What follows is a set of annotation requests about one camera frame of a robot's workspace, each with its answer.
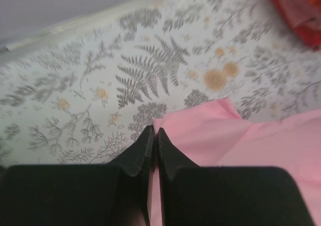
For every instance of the pink t-shirt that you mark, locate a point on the pink t-shirt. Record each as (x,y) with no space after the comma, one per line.
(214,134)
(297,11)

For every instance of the floral table mat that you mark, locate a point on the floral table mat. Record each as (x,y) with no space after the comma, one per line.
(85,95)

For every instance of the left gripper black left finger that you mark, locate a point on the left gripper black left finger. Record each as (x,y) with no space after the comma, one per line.
(115,193)

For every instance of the pink folded t-shirt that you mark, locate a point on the pink folded t-shirt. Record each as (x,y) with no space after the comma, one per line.
(297,11)

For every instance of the red folded t-shirt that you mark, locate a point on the red folded t-shirt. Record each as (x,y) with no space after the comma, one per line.
(309,32)

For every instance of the aluminium frame rail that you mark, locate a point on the aluminium frame rail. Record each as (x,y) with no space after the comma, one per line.
(62,27)

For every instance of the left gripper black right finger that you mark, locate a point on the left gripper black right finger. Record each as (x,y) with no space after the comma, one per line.
(245,195)

